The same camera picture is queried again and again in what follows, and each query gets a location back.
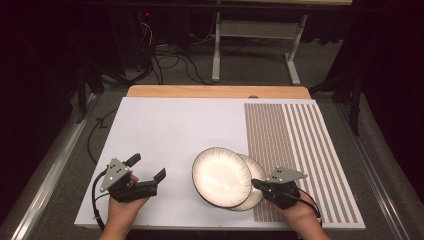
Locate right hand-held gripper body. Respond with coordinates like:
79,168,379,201
264,166,309,211

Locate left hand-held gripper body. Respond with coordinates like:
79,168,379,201
99,157,158,204

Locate white dark-rimmed plate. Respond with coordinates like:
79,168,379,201
229,153,268,213
191,146,254,210

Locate person's right hand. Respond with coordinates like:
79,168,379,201
282,194,323,232

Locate person's left hand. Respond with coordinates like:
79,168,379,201
106,173,150,223

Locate white striped mat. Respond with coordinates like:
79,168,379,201
73,96,367,232

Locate brown white striped placemat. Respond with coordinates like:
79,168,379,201
243,102,360,224

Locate black stand leg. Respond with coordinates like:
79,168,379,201
74,62,105,125
308,65,365,137

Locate wooden table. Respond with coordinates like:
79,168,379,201
126,84,312,100

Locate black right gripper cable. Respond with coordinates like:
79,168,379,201
287,188,323,228

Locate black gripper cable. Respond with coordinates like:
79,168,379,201
287,188,323,228
91,169,112,232

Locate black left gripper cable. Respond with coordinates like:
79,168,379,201
91,169,112,232

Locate black floor cable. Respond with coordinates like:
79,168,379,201
86,106,120,165

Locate aluminium floor rail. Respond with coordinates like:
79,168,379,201
335,102,415,240
9,93,98,240

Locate black cables on floor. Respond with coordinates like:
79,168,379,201
133,19,214,86

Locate white metal desk frame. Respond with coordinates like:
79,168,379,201
211,0,354,86

